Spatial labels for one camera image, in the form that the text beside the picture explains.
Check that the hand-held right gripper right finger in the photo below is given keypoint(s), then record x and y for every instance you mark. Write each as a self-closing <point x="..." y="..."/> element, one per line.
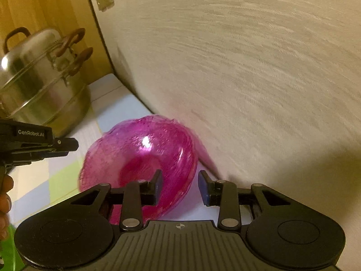
<point x="203" y="187"/>

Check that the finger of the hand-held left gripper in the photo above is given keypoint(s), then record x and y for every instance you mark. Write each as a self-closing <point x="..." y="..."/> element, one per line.
<point x="66" y="144"/>
<point x="57" y="154"/>

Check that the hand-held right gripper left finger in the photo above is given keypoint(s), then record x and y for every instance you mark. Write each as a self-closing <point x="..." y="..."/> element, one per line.
<point x="158" y="187"/>

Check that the large pink glass plate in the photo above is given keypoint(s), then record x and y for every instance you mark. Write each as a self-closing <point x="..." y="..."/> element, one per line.
<point x="141" y="152"/>

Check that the person's left hand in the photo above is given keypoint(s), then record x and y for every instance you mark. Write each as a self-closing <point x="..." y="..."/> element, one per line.
<point x="5" y="200"/>

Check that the checkered tablecloth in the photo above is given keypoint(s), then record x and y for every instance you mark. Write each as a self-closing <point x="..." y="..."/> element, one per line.
<point x="56" y="180"/>

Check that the stainless steel steamer pot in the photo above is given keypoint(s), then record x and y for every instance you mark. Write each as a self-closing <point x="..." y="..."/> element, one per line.
<point x="39" y="84"/>

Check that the yellow wooden panel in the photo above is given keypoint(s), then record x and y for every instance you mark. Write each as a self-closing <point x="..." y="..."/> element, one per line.
<point x="42" y="2"/>

